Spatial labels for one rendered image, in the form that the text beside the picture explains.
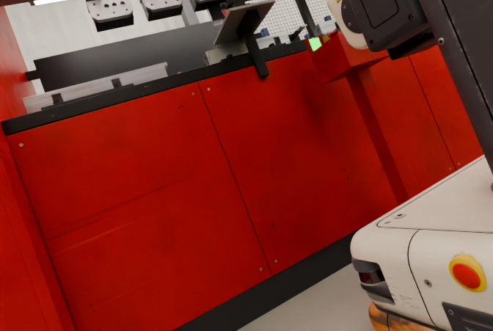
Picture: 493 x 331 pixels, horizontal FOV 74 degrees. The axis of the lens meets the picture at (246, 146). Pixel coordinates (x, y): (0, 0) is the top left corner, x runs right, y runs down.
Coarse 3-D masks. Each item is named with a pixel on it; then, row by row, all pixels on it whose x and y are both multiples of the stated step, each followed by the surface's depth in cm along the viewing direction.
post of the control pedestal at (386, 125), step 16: (352, 80) 116; (368, 80) 114; (368, 96) 112; (368, 112) 114; (384, 112) 114; (368, 128) 116; (384, 128) 112; (384, 144) 112; (400, 144) 114; (384, 160) 115; (400, 160) 112; (400, 176) 111; (400, 192) 113; (416, 192) 112
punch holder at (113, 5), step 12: (84, 0) 123; (96, 0) 120; (108, 0) 122; (120, 0) 123; (96, 12) 120; (108, 12) 121; (120, 12) 122; (132, 12) 126; (96, 24) 122; (108, 24) 124; (120, 24) 128; (132, 24) 131
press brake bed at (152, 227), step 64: (384, 64) 144; (64, 128) 101; (128, 128) 107; (192, 128) 113; (256, 128) 120; (320, 128) 128; (448, 128) 149; (64, 192) 98; (128, 192) 104; (192, 192) 110; (256, 192) 116; (320, 192) 124; (384, 192) 133; (64, 256) 95; (128, 256) 101; (192, 256) 106; (256, 256) 113; (320, 256) 120; (128, 320) 98; (192, 320) 104
